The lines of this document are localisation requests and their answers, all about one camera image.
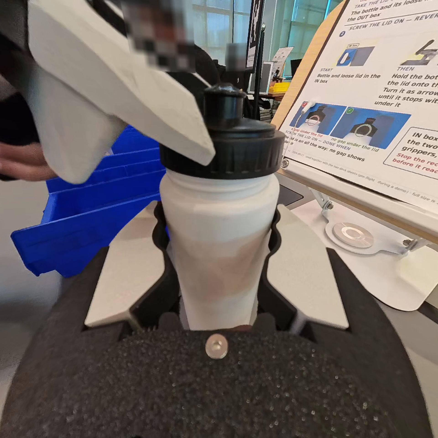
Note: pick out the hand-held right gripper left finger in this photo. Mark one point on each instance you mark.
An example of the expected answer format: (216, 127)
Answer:
(126, 273)

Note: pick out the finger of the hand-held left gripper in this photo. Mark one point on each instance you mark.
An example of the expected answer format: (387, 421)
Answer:
(186, 85)
(119, 78)

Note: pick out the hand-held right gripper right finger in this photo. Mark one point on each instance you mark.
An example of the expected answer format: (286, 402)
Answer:
(304, 280)

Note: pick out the blue plastic bin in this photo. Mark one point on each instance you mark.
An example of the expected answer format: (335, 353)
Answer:
(85, 212)

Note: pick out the black bottle lid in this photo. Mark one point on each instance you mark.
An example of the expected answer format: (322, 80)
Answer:
(239, 154)

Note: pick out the white plastic bottle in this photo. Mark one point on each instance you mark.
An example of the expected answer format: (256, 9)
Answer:
(219, 212)

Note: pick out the person's left hand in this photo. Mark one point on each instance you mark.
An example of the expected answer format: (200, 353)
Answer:
(24, 164)

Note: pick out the black pole with printed tag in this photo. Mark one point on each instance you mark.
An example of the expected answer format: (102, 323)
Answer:
(256, 34)

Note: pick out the small yellow bin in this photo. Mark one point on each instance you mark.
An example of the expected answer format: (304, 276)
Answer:
(279, 88)

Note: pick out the wooden instruction board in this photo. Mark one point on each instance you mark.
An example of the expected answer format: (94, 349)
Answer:
(308, 61)

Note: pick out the instruction board on stand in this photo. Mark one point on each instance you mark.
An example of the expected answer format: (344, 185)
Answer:
(376, 51)

